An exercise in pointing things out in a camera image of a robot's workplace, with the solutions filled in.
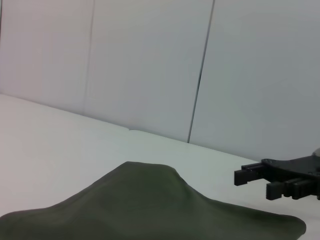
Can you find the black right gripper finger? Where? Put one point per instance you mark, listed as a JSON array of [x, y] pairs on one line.
[[287, 190], [247, 176]]

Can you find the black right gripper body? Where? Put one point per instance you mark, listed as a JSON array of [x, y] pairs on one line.
[[295, 167]]

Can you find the dark green FREE! t-shirt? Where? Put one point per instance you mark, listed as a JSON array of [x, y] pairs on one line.
[[87, 205]]

